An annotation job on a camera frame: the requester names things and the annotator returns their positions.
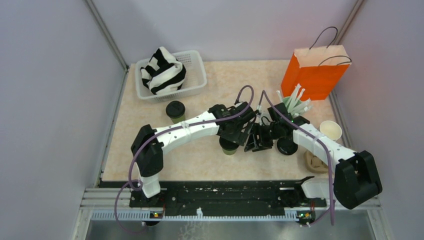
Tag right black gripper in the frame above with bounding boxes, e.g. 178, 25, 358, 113
244, 122, 281, 152

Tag green paper coffee cup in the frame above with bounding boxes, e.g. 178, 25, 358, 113
170, 114, 186, 124

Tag cardboard cup carrier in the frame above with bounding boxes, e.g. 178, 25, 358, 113
303, 150, 329, 174

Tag stack of paper cups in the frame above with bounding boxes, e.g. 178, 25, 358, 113
319, 120, 343, 141

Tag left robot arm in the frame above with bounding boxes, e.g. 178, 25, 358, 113
130, 101, 256, 207

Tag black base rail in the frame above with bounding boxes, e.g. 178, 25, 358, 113
129, 179, 328, 221

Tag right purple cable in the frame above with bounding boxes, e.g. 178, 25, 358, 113
256, 90, 336, 227

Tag purple cable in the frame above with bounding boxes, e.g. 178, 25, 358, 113
256, 90, 336, 227
114, 85, 255, 234

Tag orange paper bag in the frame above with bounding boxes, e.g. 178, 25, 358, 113
280, 38, 353, 101

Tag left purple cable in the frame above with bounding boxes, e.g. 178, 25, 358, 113
114, 85, 255, 234

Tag black white striped cloth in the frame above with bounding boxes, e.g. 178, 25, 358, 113
139, 46, 187, 95

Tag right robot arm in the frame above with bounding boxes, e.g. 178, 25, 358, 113
244, 103, 383, 210

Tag black lid on table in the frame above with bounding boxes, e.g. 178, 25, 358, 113
276, 138, 298, 156

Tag white wrapped straws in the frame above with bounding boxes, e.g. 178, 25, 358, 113
276, 84, 313, 115

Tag green straw holder cup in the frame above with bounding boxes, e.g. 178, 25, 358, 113
282, 96, 302, 117

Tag white plastic basket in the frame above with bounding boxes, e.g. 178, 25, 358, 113
134, 50, 207, 103

